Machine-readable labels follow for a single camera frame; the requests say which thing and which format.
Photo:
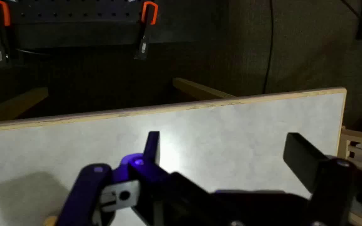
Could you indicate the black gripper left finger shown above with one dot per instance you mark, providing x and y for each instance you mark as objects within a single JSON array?
[{"x": 88, "y": 196}]

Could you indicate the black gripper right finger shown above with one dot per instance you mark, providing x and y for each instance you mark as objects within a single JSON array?
[{"x": 331, "y": 184}]

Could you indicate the wooden beam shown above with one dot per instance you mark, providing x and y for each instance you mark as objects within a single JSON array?
[
  {"x": 15, "y": 105},
  {"x": 199, "y": 90}
]

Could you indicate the black pegboard panel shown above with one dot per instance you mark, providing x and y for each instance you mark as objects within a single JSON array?
[{"x": 71, "y": 20}]

